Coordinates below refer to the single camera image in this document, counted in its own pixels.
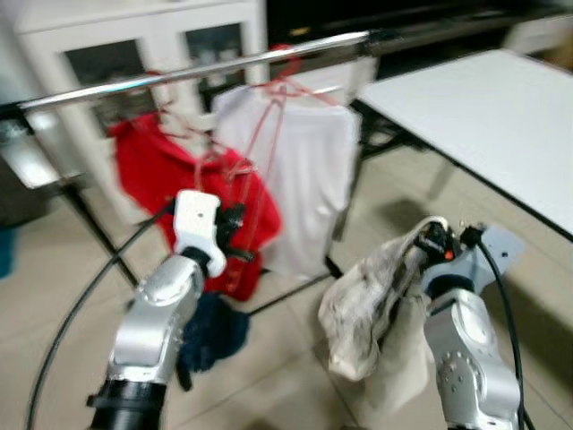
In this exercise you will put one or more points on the cream denim jacket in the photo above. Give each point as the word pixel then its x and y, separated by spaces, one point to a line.
pixel 358 305

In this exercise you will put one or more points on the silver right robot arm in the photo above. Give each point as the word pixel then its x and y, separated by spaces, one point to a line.
pixel 466 358

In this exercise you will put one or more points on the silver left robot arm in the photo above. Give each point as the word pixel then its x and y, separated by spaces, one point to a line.
pixel 152 313

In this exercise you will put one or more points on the plain white t-shirt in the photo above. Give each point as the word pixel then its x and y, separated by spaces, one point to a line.
pixel 304 179

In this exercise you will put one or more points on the red shirt white trim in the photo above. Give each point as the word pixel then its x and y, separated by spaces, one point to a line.
pixel 152 170

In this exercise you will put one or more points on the dark blue garment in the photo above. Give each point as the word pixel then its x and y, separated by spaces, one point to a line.
pixel 210 331

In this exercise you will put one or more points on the white table black edge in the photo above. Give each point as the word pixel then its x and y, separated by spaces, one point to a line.
pixel 483 116

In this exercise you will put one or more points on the metal clothes rack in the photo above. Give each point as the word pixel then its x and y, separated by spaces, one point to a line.
pixel 179 73

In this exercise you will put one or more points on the white glass door cabinet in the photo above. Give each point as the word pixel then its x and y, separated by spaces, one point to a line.
pixel 134 18

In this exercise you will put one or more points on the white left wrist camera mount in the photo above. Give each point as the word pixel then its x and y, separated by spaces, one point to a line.
pixel 195 219

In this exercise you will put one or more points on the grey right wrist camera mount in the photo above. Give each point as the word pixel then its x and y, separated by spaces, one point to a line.
pixel 501 246

